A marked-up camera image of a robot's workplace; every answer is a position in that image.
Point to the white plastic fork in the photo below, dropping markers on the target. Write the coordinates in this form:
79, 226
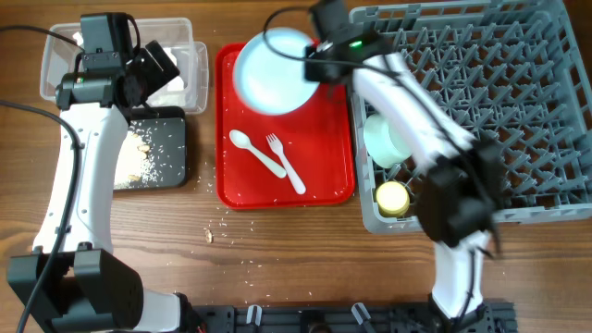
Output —
277, 148

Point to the light blue plate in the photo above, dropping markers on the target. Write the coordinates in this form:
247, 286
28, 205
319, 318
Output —
268, 76

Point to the food scrap on table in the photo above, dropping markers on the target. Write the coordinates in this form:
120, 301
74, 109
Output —
209, 236

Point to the white napkin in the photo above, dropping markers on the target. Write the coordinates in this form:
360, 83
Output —
174, 93

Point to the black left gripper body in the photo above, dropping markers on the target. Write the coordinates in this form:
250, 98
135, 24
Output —
150, 75

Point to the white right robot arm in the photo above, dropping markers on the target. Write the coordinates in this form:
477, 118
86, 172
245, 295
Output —
462, 174

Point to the grey dishwasher rack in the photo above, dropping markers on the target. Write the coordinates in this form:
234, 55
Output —
509, 71

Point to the white plastic spoon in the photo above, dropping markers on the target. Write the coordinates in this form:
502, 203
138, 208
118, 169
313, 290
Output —
241, 140

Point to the mint green bowl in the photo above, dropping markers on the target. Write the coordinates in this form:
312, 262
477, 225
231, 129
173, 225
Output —
384, 144

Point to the black waste tray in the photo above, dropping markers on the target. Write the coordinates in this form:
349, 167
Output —
169, 136

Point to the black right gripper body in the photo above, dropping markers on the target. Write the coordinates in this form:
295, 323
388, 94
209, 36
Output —
321, 65

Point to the clear plastic waste bin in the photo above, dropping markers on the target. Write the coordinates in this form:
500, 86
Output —
59, 57

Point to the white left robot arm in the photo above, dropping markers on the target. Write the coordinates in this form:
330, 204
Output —
71, 281

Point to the yellow plastic cup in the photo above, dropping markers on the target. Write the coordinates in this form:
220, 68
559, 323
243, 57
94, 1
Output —
392, 199

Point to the rice and food scraps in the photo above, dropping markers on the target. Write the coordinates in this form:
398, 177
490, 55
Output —
136, 164

